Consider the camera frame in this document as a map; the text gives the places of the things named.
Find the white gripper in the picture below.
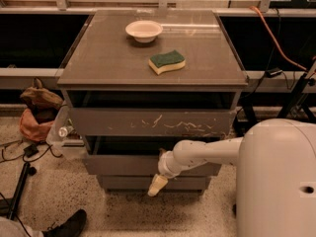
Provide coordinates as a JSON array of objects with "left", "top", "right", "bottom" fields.
[{"left": 147, "top": 148, "right": 182, "bottom": 197}]

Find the grey top drawer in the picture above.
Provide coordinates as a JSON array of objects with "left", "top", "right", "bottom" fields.
[{"left": 69, "top": 108, "right": 236, "bottom": 137}]

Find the black stand leg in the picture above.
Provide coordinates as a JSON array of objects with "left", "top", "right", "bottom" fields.
[{"left": 0, "top": 162, "right": 37, "bottom": 220}]

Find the pink cloth bag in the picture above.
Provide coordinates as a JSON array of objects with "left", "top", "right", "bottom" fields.
[{"left": 19, "top": 109, "right": 54, "bottom": 142}]

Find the black metal frame stand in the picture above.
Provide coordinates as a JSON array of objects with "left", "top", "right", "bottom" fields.
[{"left": 233, "top": 61, "right": 316, "bottom": 136}]

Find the orange cable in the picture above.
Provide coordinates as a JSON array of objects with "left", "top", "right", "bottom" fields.
[{"left": 249, "top": 5, "right": 308, "bottom": 72}]

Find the black shoe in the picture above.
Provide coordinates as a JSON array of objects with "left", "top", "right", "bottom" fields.
[{"left": 42, "top": 209, "right": 87, "bottom": 237}]

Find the grey drawer cabinet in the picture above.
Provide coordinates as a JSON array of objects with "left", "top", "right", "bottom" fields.
[{"left": 58, "top": 10, "right": 247, "bottom": 95}]

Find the black power adapter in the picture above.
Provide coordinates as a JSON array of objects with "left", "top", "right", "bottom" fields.
[{"left": 24, "top": 144, "right": 39, "bottom": 158}]

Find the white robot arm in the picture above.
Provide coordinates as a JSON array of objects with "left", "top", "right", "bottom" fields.
[{"left": 148, "top": 118, "right": 316, "bottom": 237}]

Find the green yellow sponge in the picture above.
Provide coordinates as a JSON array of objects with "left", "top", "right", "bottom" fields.
[{"left": 148, "top": 50, "right": 186, "bottom": 75}]

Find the grey bottom drawer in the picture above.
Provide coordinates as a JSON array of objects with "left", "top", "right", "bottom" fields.
[{"left": 97, "top": 175, "right": 211, "bottom": 191}]

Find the black power brick right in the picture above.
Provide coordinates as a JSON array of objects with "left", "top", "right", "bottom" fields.
[{"left": 265, "top": 67, "right": 282, "bottom": 78}]

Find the clear plastic bin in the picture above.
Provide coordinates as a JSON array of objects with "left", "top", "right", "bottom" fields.
[{"left": 46, "top": 105, "right": 87, "bottom": 160}]

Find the grey drawer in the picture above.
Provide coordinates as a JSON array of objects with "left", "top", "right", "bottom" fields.
[
  {"left": 81, "top": 135, "right": 223, "bottom": 178},
  {"left": 69, "top": 108, "right": 236, "bottom": 137},
  {"left": 97, "top": 175, "right": 211, "bottom": 191}
]

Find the white bowl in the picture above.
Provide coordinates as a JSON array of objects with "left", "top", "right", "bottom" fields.
[{"left": 125, "top": 20, "right": 163, "bottom": 43}]

